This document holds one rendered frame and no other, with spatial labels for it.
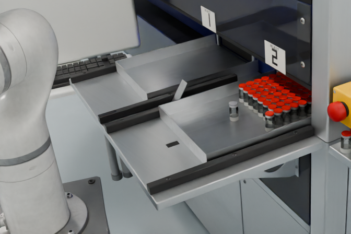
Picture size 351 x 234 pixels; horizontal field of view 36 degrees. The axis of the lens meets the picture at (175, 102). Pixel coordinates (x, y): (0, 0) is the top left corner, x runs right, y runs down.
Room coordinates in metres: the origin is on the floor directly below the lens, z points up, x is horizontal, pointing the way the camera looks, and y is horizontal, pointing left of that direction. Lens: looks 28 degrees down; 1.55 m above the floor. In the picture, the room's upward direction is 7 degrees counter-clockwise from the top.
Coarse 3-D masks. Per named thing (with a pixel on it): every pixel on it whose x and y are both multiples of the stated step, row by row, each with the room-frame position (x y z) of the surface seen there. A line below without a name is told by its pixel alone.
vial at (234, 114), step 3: (237, 105) 1.12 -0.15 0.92; (231, 108) 1.12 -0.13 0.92; (234, 108) 1.12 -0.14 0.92; (237, 108) 1.12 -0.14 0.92; (231, 111) 1.12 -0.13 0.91; (234, 111) 1.12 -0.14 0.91; (237, 111) 1.12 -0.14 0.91; (231, 114) 1.12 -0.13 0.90; (234, 114) 1.12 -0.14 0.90; (237, 114) 1.12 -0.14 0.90; (231, 117) 1.12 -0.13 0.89; (234, 117) 1.12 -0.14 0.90; (237, 117) 1.12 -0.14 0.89; (231, 120) 1.12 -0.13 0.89; (234, 120) 1.12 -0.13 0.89; (237, 120) 1.12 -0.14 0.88
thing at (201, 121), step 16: (240, 80) 1.27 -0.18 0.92; (192, 96) 1.22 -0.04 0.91; (208, 96) 1.23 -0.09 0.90; (224, 96) 1.25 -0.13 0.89; (160, 112) 1.18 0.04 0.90; (176, 112) 1.20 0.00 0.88; (192, 112) 1.19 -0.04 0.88; (208, 112) 1.18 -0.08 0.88; (224, 112) 1.17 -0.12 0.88; (240, 112) 1.16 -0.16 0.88; (176, 128) 1.09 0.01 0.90; (192, 128) 1.11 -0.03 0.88; (208, 128) 1.10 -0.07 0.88; (224, 128) 1.09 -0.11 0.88; (240, 128) 1.08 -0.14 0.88; (256, 128) 1.07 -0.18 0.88; (288, 128) 1.02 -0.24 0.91; (192, 144) 1.01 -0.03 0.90; (208, 144) 1.03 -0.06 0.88; (224, 144) 1.03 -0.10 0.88; (240, 144) 0.97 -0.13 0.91; (208, 160) 0.95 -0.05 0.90
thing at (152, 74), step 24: (168, 48) 1.56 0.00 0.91; (192, 48) 1.59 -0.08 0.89; (216, 48) 1.58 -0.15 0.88; (120, 72) 1.47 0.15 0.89; (144, 72) 1.47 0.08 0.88; (168, 72) 1.45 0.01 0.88; (192, 72) 1.43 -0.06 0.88; (216, 72) 1.34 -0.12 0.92; (240, 72) 1.36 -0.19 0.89; (144, 96) 1.28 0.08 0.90
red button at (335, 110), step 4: (332, 104) 0.92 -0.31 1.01; (336, 104) 0.91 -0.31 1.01; (340, 104) 0.91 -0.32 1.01; (328, 108) 0.92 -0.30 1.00; (332, 108) 0.91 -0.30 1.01; (336, 108) 0.91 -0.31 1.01; (340, 108) 0.90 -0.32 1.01; (344, 108) 0.91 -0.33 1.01; (328, 112) 0.92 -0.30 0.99; (332, 112) 0.91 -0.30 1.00; (336, 112) 0.90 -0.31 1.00; (340, 112) 0.90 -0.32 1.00; (344, 112) 0.90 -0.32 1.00; (332, 116) 0.91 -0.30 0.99; (336, 116) 0.90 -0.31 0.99; (340, 116) 0.90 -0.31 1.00; (344, 116) 0.90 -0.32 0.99; (332, 120) 0.91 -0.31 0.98; (336, 120) 0.90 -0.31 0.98; (340, 120) 0.90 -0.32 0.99
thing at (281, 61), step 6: (270, 48) 1.17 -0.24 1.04; (276, 48) 1.15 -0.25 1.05; (270, 54) 1.18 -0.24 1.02; (282, 54) 1.13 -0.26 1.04; (270, 60) 1.18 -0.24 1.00; (276, 60) 1.15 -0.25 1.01; (282, 60) 1.13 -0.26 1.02; (276, 66) 1.15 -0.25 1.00; (282, 66) 1.13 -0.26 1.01; (282, 72) 1.13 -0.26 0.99
